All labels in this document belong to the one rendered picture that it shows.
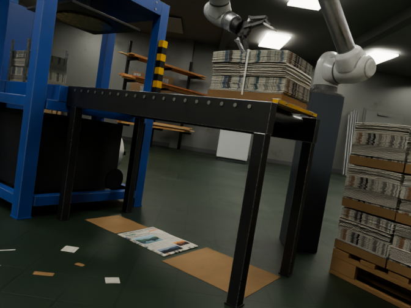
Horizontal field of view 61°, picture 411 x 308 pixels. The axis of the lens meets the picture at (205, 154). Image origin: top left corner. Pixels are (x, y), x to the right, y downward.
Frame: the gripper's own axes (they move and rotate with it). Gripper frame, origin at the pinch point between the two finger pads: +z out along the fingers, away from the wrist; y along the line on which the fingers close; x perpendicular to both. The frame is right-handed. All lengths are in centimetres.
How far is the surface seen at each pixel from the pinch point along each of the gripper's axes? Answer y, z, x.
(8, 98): 103, -106, 47
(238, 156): 252, -289, -621
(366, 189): 34, 68, -47
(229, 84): 23.5, 3.4, 13.2
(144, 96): 50, -25, 28
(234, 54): 11.0, -1.7, 14.2
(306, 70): 1.1, 21.6, -7.8
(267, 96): 17.9, 23.5, 13.9
